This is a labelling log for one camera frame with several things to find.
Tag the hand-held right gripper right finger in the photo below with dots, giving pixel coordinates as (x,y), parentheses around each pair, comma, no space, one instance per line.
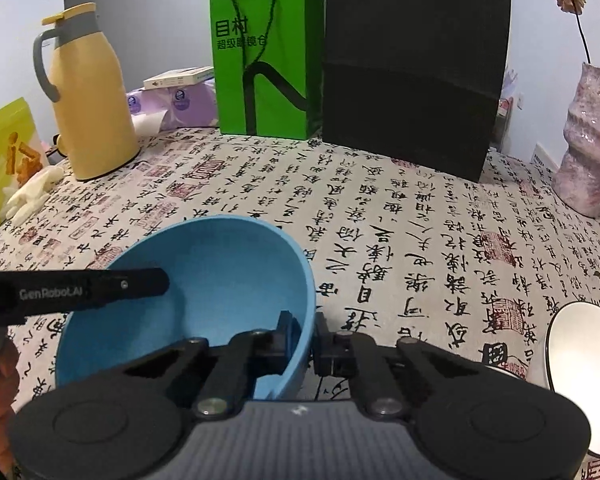
(325,345)

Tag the person's left hand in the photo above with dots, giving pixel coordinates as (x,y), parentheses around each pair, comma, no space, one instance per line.
(2,400)

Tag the white rubber gloves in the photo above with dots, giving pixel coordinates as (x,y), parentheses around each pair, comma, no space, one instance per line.
(30,195)

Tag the pink textured vase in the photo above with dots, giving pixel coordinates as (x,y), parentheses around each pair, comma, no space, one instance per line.
(587,150)

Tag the purple tissue pack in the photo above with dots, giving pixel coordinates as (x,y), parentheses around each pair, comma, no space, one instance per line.
(190,110)

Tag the yellow thermos jug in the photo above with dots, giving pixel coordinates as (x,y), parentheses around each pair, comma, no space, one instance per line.
(90,100)

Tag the white bowl black rim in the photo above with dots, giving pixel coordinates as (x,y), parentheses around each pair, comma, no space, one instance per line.
(585,375)

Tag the green paper bag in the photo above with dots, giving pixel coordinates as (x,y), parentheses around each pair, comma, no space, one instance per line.
(280,40)

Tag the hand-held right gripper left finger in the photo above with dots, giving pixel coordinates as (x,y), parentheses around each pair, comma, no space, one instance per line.
(287,345)

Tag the yellow-green snack box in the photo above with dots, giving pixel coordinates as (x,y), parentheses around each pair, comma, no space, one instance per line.
(0,160)

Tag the printed tablecloth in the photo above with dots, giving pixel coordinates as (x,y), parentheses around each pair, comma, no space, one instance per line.
(380,240)

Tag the black paper bag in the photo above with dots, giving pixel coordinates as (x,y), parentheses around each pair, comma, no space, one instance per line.
(410,60)

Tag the flat white box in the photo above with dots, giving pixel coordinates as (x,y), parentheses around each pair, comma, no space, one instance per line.
(180,77)

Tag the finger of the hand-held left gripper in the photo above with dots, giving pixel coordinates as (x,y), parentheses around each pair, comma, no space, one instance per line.
(125,285)

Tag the blue bowl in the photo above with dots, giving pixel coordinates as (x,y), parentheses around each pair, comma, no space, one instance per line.
(220,270)

